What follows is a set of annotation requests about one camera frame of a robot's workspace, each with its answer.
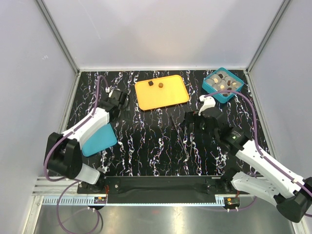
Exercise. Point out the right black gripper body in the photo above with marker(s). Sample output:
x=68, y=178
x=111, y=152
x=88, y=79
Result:
x=200, y=125

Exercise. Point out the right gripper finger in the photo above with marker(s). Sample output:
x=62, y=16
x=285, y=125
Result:
x=189, y=117
x=189, y=128

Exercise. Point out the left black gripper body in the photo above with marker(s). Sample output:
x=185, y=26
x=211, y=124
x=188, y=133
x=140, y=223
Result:
x=121, y=108

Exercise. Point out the teal box lid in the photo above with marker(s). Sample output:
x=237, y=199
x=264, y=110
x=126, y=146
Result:
x=102, y=139

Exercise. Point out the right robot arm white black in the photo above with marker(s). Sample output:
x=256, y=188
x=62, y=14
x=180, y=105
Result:
x=290, y=193

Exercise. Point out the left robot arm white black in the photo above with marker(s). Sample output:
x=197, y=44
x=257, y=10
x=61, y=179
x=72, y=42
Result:
x=64, y=151

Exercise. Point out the teal chocolate box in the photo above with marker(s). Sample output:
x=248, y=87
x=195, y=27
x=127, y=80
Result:
x=210, y=86

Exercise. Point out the orange plastic tray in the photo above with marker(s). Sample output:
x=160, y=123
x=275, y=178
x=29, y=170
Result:
x=152, y=97

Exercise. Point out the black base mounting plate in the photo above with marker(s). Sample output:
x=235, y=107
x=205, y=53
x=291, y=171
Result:
x=160, y=190

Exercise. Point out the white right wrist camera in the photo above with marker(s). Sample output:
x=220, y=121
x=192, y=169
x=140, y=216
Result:
x=208, y=102

